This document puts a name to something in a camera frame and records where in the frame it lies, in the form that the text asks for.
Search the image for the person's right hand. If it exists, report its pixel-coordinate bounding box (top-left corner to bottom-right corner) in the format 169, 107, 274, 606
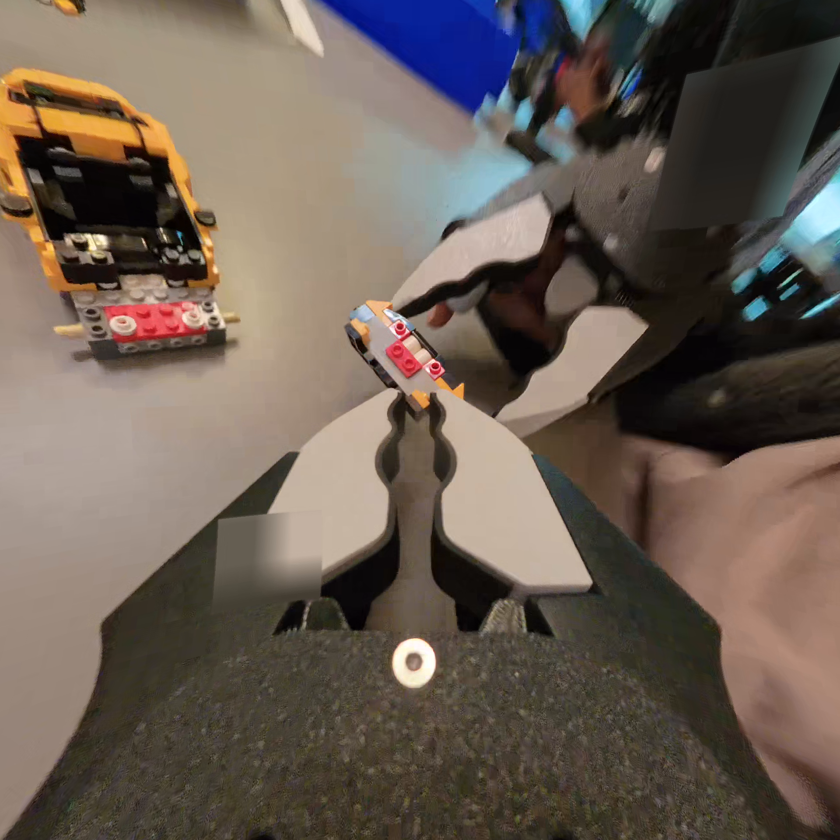
427, 226, 572, 376

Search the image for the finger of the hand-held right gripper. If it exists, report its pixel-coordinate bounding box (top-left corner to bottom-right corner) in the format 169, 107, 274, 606
390, 192, 557, 321
492, 305, 652, 439

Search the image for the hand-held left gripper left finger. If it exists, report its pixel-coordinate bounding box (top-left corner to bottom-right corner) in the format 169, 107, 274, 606
269, 388, 404, 583

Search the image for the blue plastic bin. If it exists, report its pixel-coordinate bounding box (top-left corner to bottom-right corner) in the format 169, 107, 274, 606
318, 0, 526, 114

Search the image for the torn white paper strip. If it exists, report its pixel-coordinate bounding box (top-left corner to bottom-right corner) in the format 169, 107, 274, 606
249, 0, 326, 59

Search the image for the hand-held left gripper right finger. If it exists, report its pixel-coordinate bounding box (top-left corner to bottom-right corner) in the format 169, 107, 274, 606
430, 388, 595, 597

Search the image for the person's black fleece jacket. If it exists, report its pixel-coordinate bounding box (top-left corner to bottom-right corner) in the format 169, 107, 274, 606
617, 322, 840, 462

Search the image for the red white orange lego strip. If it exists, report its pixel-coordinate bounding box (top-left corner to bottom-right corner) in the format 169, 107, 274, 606
344, 300, 466, 414

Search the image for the orange lego car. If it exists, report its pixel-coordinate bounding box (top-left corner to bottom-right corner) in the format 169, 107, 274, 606
0, 67, 241, 362

